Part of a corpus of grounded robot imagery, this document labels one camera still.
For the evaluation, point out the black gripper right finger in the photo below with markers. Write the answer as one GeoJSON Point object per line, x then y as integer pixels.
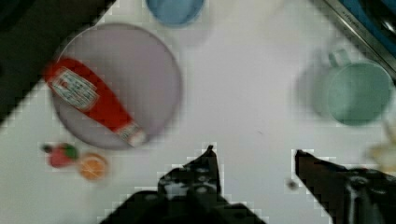
{"type": "Point", "coordinates": [349, 196]}

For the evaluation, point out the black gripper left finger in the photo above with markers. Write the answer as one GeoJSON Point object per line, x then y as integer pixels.
{"type": "Point", "coordinates": [190, 194]}

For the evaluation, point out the toy banana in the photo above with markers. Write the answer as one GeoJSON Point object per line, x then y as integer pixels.
{"type": "Point", "coordinates": [385, 154]}

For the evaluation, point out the toy orange slice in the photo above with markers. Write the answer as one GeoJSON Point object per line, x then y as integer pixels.
{"type": "Point", "coordinates": [92, 166]}

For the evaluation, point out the green mug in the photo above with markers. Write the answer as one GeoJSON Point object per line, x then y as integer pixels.
{"type": "Point", "coordinates": [352, 93]}

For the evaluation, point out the toy strawberry near plate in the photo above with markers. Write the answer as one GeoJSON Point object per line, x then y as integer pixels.
{"type": "Point", "coordinates": [61, 155]}

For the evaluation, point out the grey round plate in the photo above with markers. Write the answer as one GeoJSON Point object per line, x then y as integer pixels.
{"type": "Point", "coordinates": [137, 66]}

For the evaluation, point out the red ketchup bottle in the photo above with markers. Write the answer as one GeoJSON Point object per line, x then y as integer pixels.
{"type": "Point", "coordinates": [77, 85]}

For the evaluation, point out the toaster oven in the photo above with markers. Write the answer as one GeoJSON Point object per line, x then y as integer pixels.
{"type": "Point", "coordinates": [369, 23]}

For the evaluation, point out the blue bowl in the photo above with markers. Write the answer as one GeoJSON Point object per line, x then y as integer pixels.
{"type": "Point", "coordinates": [175, 13]}

